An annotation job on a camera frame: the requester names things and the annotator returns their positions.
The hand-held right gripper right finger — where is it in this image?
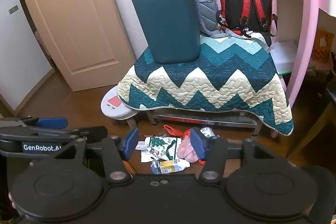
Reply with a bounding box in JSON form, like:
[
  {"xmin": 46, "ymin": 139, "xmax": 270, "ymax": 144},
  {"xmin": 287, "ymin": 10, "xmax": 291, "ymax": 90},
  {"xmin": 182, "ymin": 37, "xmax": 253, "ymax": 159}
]
[{"xmin": 190, "ymin": 127, "xmax": 282, "ymax": 185}]

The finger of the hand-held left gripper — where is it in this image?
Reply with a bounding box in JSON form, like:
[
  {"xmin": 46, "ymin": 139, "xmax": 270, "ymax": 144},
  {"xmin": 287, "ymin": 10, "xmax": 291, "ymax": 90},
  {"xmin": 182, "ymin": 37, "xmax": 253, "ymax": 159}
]
[
  {"xmin": 16, "ymin": 117, "xmax": 68, "ymax": 128},
  {"xmin": 34, "ymin": 125, "xmax": 108, "ymax": 139}
]

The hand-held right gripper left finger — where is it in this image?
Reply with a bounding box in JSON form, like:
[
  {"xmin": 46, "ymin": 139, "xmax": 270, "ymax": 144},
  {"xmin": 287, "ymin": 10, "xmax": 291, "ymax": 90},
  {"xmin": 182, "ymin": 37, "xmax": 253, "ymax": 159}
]
[{"xmin": 54, "ymin": 127, "xmax": 139, "ymax": 184}]

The white grey paper bag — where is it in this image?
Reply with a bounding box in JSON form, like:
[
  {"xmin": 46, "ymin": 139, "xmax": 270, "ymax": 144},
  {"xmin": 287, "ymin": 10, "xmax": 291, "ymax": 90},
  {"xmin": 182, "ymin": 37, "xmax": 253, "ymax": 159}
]
[{"xmin": 150, "ymin": 159, "xmax": 191, "ymax": 175}]

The teal plastic bin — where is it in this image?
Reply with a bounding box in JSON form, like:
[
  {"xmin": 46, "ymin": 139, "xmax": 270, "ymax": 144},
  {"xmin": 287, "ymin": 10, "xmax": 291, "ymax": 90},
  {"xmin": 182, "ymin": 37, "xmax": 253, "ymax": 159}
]
[{"xmin": 131, "ymin": 0, "xmax": 201, "ymax": 65}]

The pink plastic bag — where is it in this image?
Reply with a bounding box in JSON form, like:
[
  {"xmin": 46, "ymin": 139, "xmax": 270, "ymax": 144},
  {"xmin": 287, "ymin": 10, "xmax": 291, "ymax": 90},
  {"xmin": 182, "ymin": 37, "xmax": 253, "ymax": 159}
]
[{"xmin": 176, "ymin": 138, "xmax": 200, "ymax": 163}]

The white printed wrapper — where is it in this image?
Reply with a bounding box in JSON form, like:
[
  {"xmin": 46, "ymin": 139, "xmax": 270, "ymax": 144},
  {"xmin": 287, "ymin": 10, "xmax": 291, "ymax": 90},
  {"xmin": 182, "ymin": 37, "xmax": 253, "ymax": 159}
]
[{"xmin": 200, "ymin": 127, "xmax": 216, "ymax": 139}]

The green white printed paper bag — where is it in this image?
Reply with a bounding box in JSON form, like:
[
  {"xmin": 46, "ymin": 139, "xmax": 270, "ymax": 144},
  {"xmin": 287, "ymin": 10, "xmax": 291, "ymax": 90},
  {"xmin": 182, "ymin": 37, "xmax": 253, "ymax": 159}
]
[{"xmin": 140, "ymin": 135, "xmax": 183, "ymax": 163}]

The white round stool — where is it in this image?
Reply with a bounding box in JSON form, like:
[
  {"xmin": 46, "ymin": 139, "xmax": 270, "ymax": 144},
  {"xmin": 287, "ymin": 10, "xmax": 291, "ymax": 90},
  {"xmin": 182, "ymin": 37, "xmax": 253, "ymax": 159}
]
[{"xmin": 100, "ymin": 85, "xmax": 139, "ymax": 132}]

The teal cream zigzag quilt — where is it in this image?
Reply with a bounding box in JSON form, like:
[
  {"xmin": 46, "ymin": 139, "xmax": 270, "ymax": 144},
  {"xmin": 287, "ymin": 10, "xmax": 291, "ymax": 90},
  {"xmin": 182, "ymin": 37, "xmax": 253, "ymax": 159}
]
[{"xmin": 117, "ymin": 31, "xmax": 294, "ymax": 137}]

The white wardrobe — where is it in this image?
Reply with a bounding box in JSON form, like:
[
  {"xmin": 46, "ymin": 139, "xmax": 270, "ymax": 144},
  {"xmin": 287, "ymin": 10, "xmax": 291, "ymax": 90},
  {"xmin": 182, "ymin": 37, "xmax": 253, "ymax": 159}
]
[{"xmin": 0, "ymin": 0, "xmax": 54, "ymax": 112}]

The beige wooden door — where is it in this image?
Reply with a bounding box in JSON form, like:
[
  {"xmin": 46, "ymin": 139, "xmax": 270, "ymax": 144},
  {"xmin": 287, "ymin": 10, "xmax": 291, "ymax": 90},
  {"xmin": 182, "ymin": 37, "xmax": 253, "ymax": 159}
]
[{"xmin": 12, "ymin": 0, "xmax": 136, "ymax": 92}]

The wooden chair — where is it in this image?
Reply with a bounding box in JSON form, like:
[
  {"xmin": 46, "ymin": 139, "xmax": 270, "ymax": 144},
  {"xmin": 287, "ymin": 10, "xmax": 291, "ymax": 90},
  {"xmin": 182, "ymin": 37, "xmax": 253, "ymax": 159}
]
[{"xmin": 287, "ymin": 79, "xmax": 336, "ymax": 159}]

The red black backpack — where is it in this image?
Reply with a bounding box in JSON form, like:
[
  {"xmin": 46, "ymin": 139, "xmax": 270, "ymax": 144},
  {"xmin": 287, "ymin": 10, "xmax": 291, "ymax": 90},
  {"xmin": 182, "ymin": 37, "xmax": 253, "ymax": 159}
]
[{"xmin": 219, "ymin": 0, "xmax": 278, "ymax": 47}]

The orange patterned box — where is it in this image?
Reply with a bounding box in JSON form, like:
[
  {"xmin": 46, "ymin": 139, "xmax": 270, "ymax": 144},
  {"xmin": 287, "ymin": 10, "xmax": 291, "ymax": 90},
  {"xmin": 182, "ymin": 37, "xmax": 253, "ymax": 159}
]
[{"xmin": 312, "ymin": 30, "xmax": 335, "ymax": 63}]

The pink chair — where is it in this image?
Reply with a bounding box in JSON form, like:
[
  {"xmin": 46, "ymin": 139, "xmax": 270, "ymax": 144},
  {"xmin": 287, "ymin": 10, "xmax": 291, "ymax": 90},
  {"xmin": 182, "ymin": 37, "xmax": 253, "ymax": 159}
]
[{"xmin": 265, "ymin": 0, "xmax": 336, "ymax": 109}]

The metal bench frame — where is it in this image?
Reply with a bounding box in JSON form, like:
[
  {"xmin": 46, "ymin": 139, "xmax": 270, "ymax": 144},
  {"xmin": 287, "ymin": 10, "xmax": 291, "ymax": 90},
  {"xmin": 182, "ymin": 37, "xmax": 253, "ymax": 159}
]
[{"xmin": 126, "ymin": 106, "xmax": 279, "ymax": 138}]

